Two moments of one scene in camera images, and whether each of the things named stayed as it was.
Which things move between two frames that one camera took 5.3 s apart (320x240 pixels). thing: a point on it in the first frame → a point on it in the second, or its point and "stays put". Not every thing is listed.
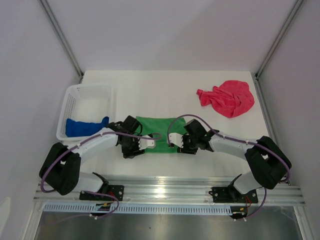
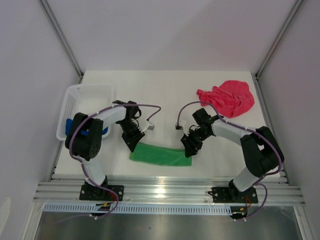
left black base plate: x=117 y=191 stays put
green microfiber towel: x=159 y=129 → x=160 y=155
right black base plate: x=231 y=195 stays put
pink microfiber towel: x=232 y=98 stays put
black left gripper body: x=131 y=147 → x=131 y=132
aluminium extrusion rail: x=177 y=191 stays put
